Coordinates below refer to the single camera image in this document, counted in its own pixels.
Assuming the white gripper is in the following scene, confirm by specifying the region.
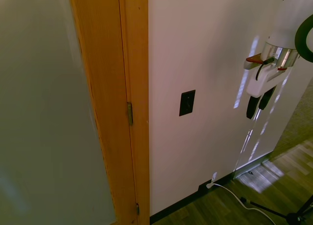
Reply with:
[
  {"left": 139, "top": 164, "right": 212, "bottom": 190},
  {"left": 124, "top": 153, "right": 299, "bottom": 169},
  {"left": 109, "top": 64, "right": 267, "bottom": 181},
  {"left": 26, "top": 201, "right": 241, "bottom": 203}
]
[{"left": 246, "top": 65, "right": 291, "bottom": 120}]

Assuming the black baseboard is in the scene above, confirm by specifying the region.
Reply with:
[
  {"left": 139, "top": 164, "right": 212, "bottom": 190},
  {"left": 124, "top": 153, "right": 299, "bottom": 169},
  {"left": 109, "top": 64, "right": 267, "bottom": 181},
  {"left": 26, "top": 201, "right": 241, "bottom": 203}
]
[{"left": 149, "top": 172, "right": 236, "bottom": 225}]

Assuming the grey door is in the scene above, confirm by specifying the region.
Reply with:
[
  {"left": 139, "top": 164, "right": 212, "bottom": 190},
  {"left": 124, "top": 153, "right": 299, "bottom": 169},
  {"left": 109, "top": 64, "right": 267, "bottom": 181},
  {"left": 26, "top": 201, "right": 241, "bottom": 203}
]
[{"left": 0, "top": 0, "right": 117, "bottom": 225}]

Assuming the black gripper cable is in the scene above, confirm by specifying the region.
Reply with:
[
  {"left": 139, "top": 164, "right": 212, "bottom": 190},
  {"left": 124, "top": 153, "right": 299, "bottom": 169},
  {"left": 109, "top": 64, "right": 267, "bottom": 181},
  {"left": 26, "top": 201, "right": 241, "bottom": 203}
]
[{"left": 255, "top": 57, "right": 274, "bottom": 81}]

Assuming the black wall light switch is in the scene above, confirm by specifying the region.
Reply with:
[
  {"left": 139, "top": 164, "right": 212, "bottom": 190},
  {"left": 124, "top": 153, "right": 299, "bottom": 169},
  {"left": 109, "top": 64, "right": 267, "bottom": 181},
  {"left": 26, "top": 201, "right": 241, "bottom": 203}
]
[{"left": 179, "top": 89, "right": 196, "bottom": 117}]

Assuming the black ring light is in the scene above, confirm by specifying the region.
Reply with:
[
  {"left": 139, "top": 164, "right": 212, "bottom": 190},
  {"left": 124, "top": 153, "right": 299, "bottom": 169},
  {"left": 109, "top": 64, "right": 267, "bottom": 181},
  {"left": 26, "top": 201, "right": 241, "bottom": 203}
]
[{"left": 294, "top": 13, "right": 313, "bottom": 64}]

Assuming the white wall plug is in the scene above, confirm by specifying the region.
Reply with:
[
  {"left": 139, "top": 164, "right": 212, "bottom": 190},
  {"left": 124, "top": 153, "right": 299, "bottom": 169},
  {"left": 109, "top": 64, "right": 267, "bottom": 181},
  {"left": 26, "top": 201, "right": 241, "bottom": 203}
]
[{"left": 205, "top": 172, "right": 218, "bottom": 189}]

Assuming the white power cable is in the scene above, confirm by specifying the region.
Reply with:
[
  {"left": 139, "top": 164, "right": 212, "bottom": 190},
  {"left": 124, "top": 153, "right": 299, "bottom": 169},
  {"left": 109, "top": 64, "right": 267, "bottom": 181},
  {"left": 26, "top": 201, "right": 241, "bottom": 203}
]
[{"left": 211, "top": 182, "right": 277, "bottom": 224}]

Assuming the black camera tripod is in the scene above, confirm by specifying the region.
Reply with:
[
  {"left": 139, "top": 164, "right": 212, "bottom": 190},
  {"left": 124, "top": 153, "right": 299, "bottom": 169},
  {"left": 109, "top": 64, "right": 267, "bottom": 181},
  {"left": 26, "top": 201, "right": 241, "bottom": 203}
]
[{"left": 240, "top": 195, "right": 313, "bottom": 225}]

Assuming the wooden door frame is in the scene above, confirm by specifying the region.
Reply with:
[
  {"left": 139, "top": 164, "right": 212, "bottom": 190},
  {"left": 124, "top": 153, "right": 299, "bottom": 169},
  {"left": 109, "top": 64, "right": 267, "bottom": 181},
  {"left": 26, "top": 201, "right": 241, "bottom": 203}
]
[{"left": 68, "top": 0, "right": 150, "bottom": 225}]

